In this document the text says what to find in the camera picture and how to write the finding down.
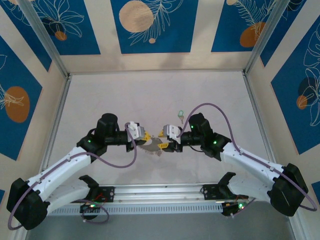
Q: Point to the grey metal keyring holder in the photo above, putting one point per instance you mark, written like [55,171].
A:
[152,146]

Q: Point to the key with green tag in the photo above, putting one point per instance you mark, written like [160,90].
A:
[180,115]

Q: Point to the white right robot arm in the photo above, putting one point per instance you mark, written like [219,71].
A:
[252,162]

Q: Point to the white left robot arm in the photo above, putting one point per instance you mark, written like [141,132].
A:
[57,167]

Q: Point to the circuit board with green light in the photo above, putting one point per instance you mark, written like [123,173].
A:
[235,206]
[91,206]

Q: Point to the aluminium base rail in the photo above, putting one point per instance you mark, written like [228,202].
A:
[160,192]

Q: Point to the aluminium table side rail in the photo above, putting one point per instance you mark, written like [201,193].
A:
[57,120]
[260,120]

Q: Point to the aluminium frame post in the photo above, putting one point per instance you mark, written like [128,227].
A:
[42,35]
[267,35]

